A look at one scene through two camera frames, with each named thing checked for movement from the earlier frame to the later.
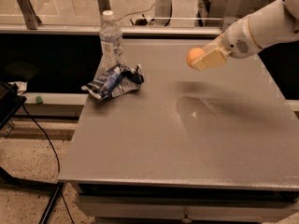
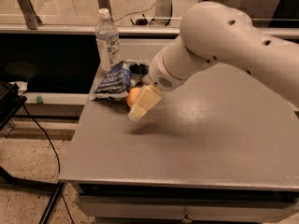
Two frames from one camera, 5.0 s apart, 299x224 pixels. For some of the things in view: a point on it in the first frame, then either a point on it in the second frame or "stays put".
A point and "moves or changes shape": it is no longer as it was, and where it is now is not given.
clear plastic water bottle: x=110 y=42 moves or changes shape
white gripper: x=239 y=43 -> x=156 y=76
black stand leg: x=41 y=187 stays put
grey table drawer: x=189 y=207 stays put
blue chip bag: x=116 y=81 moves or changes shape
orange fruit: x=194 y=54 moves or changes shape
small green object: x=38 y=99 stays put
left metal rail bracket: x=31 y=19 stays put
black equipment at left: x=9 y=101 stays put
